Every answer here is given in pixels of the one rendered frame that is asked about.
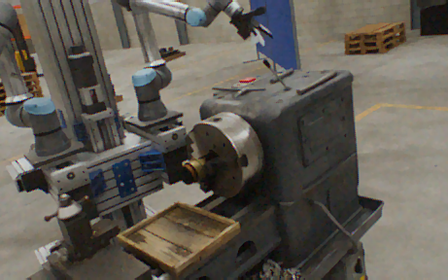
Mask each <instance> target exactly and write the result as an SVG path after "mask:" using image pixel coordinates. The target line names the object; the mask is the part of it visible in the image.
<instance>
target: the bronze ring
mask: <svg viewBox="0 0 448 280"><path fill-rule="evenodd" d="M205 162H206V161H204V159H202V158H200V159H198V158H196V157H192V158H191V159H190V161H187V162H186V163H184V165H182V166H181V167H180V169H179V174H180V178H181V180H182V181H183V182H184V183H185V184H186V185H188V186H189V185H191V184H192V183H196V182H200V181H203V180H204V179H205V178H206V170H205V168H204V165H203V164H204V163H205Z"/></svg>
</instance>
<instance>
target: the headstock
mask: <svg viewBox="0 0 448 280"><path fill-rule="evenodd" d="M332 71H336V76H335V77H333V78H332V79H328V80H327V81H325V82H323V83H320V84H319V85H317V86H315V87H311V88H310V89H308V90H307V91H304V92H303V93H302V94H297V93H296V90H297V89H299V88H303V87H304V86H306V85H307V84H309V83H312V82H314V81H316V80H317V79H320V78H322V77H323V76H324V75H328V74H329V73H331V72H332ZM274 77H276V76H275V75H274V74H273V72H270V73H267V74H265V75H261V76H259V77H257V78H256V79H259V80H257V81H255V82H253V83H251V84H248V85H245V86H244V87H233V88H246V87H249V88H265V90H260V91H247V92H245V93H244V94H242V95H241V94H240V95H237V96H236V97H233V95H232V94H233V93H235V92H237V91H225V92H223V93H221V94H219V95H215V96H212V97H211V98H208V99H207V100H204V102H203V103H202V104H201V105H200V109H199V113H200V120H201V121H205V120H207V119H208V118H210V117H214V116H216V115H217V114H219V113H221V112H229V113H233V114H234V115H237V116H238V117H241V118H242V119H243V120H244V121H246V122H247V123H248V124H249V125H250V126H251V127H252V128H253V129H254V132H255V133H256V134H257V135H258V139H259V141H260V142H261V146H262V149H263V153H264V158H265V165H264V170H263V172H262V174H261V177H260V178H259V179H258V181H257V182H254V183H253V184H252V185H251V186H250V187H248V188H246V189H245V190H244V191H246V192H249V193H254V194H260V195H263V196H265V197H269V198H271V199H278V200H280V201H283V202H291V201H293V200H295V199H297V198H298V197H299V196H300V195H301V194H302V191H303V189H304V188H305V187H307V186H308V185H310V184H311V183H313V182H314V181H315V180H316V179H317V178H320V176H321V175H323V174H324V173H326V172H327V171H328V170H330V169H331V168H332V167H333V166H335V165H336V163H338V162H339V161H341V160H342V159H344V158H346V157H347V156H348V155H349V154H351V153H352V152H353V151H355V150H357V149H358V148H357V137H356V128H355V117H354V96H353V87H352V82H353V81H354V75H353V74H352V73H351V72H350V71H349V70H294V72H293V73H291V74H290V75H288V76H287V77H285V78H283V79H282V81H283V83H285V84H286V85H287V87H289V88H292V89H290V90H284V86H283V85H282V83H281V82H280V81H278V82H276V83H274V84H270V79H273V78H274ZM282 97H283V98H282ZM278 98H282V100H278ZM265 100H270V101H269V102H264V101H265ZM259 101H260V103H258V102H259ZM269 143H270V144H269ZM276 164H277V165H276ZM279 178H280V179H279Z"/></svg>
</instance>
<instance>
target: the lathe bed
mask: <svg viewBox="0 0 448 280"><path fill-rule="evenodd" d="M279 201H280V200H278V199H271V198H270V199H268V200H266V201H265V202H263V200H262V199H261V197H260V198H258V199H256V200H255V201H254V202H253V203H250V204H249V205H248V206H247V207H243V206H241V195H240V193H238V194H236V195H235V196H233V197H221V196H219V195H217V194H214V193H213V194H211V195H209V196H208V197H207V198H204V199H203V200H201V201H200V202H199V203H196V204H195V205H194V206H195V207H199V208H201V207H203V206H204V207H207V208H203V210H204V209H206V210H207V209H208V211H209V212H212V213H214V214H217V215H219V216H224V217H225V218H228V219H230V220H234V221H236V222H238V221H239V220H240V221H239V222H238V223H240V227H241V232H239V233H238V234H237V235H236V236H233V238H231V239H230V240H228V241H227V242H226V243H225V244H224V245H222V246H221V248H220V249H217V251H215V252H214V253H212V254H211V255H209V256H208V258H205V259H204V260H203V261H200V262H199V263H198V264H197V265H195V266H194V267H193V268H192V269H191V270H188V272H187V273H185V274H183V275H182V276H181V277H179V279H177V278H175V277H174V276H172V275H171V274H168V275H167V273H165V272H166V271H164V270H161V269H160V268H158V267H157V266H154V265H153V264H151V263H150V262H147V261H146V260H144V259H142V258H140V257H138V256H137V255H136V254H133V253H131V252H130V251H129V250H126V249H123V251H124V252H125V253H127V254H130V253H131V254H130V256H131V257H133V258H136V259H137V260H138V261H140V262H141V263H144V264H145V265H147V266H149V267H150V268H151V270H152V271H153V272H152V273H151V274H152V275H153V276H154V277H155V278H157V279H158V278H160V279H159V280H165V279H166V280H167V279H168V280H237V279H240V278H241V276H242V275H244V274H245V273H246V272H247V271H249V270H250V269H251V268H252V267H253V266H255V265H256V264H257V263H258V262H260V261H261V259H263V258H265V257H266V255H268V254H270V252H271V251H272V250H274V249H275V248H276V247H277V246H278V245H280V244H281V243H282V242H283V241H284V238H283V235H282V234H281V231H280V228H279V223H278V214H277V210H278V208H279ZM209 207H211V208H210V209H209ZM201 209H202V208H201ZM206 210H205V211H206ZM244 219H245V220H244ZM241 222H242V223H241ZM244 222H246V223H244ZM162 274H163V275H162ZM163 276H164V277H163Z"/></svg>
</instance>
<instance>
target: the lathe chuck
mask: <svg viewBox="0 0 448 280"><path fill-rule="evenodd" d="M214 119H222V120H221V121H214ZM193 127H194V128H195V131H196V132H197V133H198V134H199V136H200V137H201V139H202V140H203V141H204V144H205V145H206V146H207V147H208V150H213V152H212V154H209V155H208V156H207V157H204V158H203V159H204V161H206V162H207V161H209V160H211V159H212V158H217V157H223V158H241V157H242V156H241V155H242V154H243V155H245V160H246V162H247V164H246V166H242V167H239V166H238V167H237V168H236V169H235V170H232V171H222V172H221V173H216V174H215V181H214V187H213V193H214V194H217V195H219V196H221V197H233V196H235V195H236V194H238V193H241V191H244V190H245V189H246V188H248V187H250V186H251V185H252V184H253V183H254V181H255V180H256V178H257V177H258V167H259V164H258V151H257V149H256V146H255V145H254V141H253V140H252V138H251V137H250V136H249V133H248V132H247V131H246V130H245V128H244V127H243V126H242V125H241V124H239V123H238V122H237V121H235V120H234V119H232V118H230V117H226V116H222V115H217V116H214V117H210V118H208V119H207V120H205V121H201V122H199V123H197V124H194V125H193ZM249 182H251V183H250V184H249V186H248V187H245V186H246V185H247V184H248V183H249Z"/></svg>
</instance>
